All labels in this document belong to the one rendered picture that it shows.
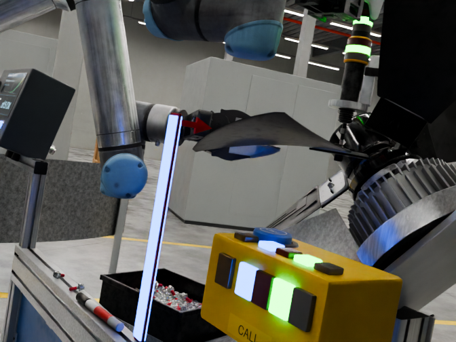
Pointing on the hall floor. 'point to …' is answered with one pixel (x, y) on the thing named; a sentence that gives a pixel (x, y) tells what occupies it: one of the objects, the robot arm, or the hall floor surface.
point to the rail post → (11, 313)
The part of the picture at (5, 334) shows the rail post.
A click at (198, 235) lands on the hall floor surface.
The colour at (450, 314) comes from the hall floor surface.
